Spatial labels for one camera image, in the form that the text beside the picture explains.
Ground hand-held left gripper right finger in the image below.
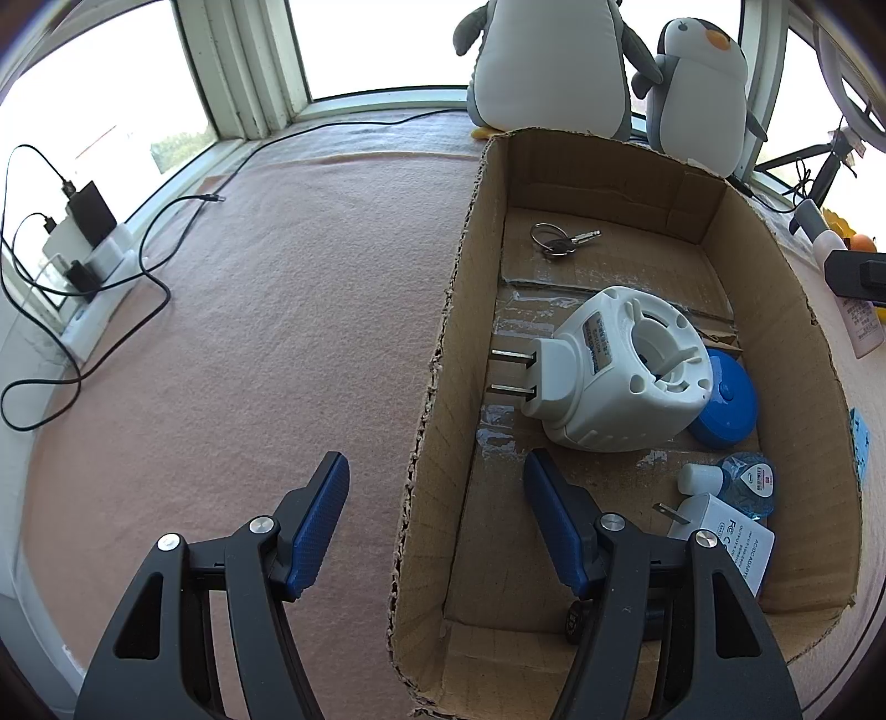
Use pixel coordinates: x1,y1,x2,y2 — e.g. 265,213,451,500
522,449,804,720

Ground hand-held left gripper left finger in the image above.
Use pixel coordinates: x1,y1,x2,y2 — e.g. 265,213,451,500
73,451,351,720

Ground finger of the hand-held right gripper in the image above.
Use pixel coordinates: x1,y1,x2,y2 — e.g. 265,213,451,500
825,249,886,304

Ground white bottle grey cap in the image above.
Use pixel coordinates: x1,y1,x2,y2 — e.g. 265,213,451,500
791,198,886,359

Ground white plug-in mosquito heater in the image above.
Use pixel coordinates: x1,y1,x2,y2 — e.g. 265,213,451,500
488,285,715,454

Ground cardboard box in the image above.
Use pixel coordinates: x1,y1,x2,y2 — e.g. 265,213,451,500
388,126,863,717

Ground white power adapter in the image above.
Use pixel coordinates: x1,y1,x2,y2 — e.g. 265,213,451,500
654,493,776,600

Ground blue round tape measure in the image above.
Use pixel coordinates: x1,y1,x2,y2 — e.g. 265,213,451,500
685,348,759,449

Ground small blue bottle white cap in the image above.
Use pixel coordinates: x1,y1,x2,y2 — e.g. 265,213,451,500
677,451,777,522

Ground metal keys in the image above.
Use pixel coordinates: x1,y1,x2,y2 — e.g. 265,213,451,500
530,222,603,260

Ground black tripod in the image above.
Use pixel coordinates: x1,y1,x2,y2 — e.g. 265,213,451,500
754,128,863,210

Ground blue paper slip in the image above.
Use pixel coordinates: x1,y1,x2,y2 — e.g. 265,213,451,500
850,407,872,486

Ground small grey penguin plush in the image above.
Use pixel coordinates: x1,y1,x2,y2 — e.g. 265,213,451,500
631,17,769,179

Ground pink blanket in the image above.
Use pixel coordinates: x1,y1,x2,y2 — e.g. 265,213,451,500
14,107,886,720

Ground white power strip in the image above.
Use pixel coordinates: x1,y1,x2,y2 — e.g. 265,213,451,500
61,223,150,362

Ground black plug adapter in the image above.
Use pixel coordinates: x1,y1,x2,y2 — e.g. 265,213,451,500
65,259,102,296

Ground large grey penguin plush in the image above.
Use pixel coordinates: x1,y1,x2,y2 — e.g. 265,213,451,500
453,0,666,143

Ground white charger block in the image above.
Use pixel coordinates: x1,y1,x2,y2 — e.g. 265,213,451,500
42,218,94,264

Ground white ring light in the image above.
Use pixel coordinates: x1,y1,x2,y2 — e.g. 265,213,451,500
813,0,886,153

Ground black cable with free connector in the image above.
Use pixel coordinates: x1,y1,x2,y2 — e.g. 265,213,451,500
0,194,227,430

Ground short black charging cable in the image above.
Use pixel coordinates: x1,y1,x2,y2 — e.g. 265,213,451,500
10,212,58,292

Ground black looped charging cable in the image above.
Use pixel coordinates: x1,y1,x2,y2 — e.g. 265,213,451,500
0,144,77,306

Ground white window frame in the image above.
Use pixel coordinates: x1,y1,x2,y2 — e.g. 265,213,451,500
173,0,314,141

